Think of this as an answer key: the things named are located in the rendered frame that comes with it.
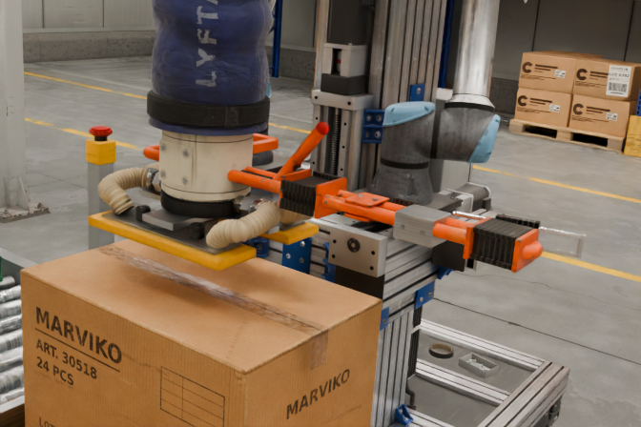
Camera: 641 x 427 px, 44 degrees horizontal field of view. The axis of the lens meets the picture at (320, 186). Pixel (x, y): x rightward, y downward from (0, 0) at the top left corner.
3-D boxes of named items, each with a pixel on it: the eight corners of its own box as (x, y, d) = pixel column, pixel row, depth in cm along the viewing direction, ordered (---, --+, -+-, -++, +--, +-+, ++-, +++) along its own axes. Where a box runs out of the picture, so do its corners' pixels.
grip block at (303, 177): (275, 209, 137) (277, 175, 135) (309, 198, 145) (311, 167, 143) (315, 220, 132) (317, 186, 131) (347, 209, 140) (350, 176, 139)
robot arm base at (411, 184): (390, 185, 203) (393, 147, 201) (443, 197, 195) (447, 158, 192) (358, 196, 191) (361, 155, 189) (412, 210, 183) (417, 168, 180)
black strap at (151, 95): (120, 111, 146) (120, 91, 145) (208, 101, 165) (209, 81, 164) (211, 132, 134) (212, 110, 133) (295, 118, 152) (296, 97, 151)
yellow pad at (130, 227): (87, 225, 153) (87, 200, 151) (127, 214, 161) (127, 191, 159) (218, 273, 134) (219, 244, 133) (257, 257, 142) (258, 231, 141)
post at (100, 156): (87, 424, 273) (85, 139, 247) (103, 416, 279) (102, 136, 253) (100, 432, 270) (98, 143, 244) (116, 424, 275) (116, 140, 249)
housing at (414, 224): (390, 238, 126) (393, 211, 125) (411, 229, 131) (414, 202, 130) (429, 249, 122) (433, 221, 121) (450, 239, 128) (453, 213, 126)
